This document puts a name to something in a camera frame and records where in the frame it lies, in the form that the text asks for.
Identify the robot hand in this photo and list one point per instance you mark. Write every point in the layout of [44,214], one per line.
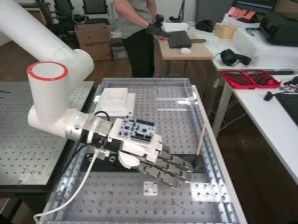
[141,146]

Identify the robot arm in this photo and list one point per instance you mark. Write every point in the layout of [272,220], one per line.
[48,100]

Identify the black plate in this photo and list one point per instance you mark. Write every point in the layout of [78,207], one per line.
[104,165]

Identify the white square mounting block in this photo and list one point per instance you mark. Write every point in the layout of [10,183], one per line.
[150,188]

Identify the thin stick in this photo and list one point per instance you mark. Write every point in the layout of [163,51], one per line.
[201,140]

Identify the small white box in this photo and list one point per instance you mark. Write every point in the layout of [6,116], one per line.
[114,100]

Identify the clear box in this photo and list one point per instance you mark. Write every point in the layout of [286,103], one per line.
[213,160]

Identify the wooden desk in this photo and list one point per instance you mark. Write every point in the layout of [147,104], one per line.
[186,56]

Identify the white desk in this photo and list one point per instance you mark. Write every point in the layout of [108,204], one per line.
[270,60]
[270,133]

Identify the red tray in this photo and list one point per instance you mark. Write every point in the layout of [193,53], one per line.
[237,80]
[266,78]

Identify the white mouse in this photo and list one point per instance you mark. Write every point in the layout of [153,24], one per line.
[185,50]

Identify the person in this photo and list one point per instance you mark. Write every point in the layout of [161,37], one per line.
[137,43]

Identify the black mouse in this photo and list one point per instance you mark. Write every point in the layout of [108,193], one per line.
[268,96]

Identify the black flat pad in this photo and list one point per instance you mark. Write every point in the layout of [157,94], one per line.
[179,39]

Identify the black headphones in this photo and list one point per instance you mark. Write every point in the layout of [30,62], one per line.
[230,57]

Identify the black keyboard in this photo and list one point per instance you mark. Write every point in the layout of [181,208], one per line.
[288,106]

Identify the small cardboard box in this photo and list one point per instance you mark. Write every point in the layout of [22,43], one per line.
[225,30]

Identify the black office chair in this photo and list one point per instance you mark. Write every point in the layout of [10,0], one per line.
[61,11]

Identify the black bag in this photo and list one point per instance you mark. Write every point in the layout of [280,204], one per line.
[280,28]

